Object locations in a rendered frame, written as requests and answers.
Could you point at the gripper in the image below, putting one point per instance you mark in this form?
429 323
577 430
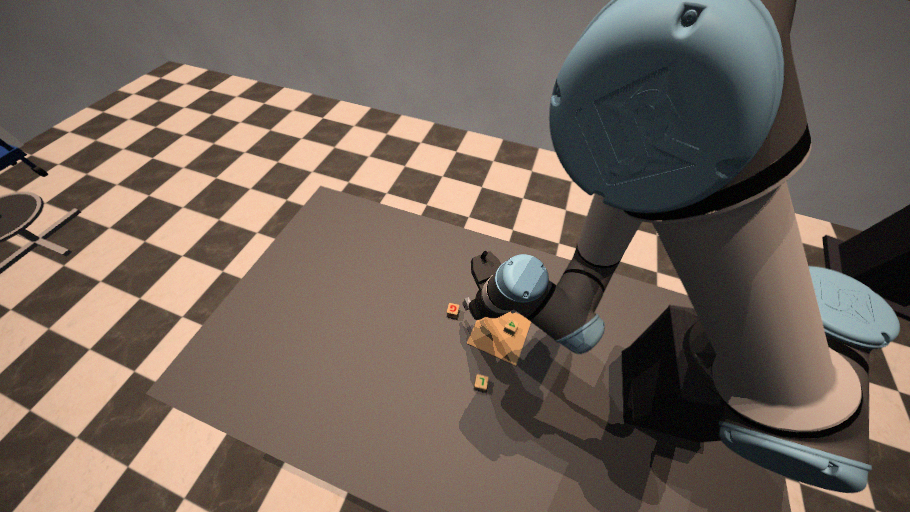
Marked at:
482 268

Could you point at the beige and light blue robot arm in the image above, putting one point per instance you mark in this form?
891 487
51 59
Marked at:
661 104

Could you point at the orange flat mat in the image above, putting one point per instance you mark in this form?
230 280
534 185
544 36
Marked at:
489 336

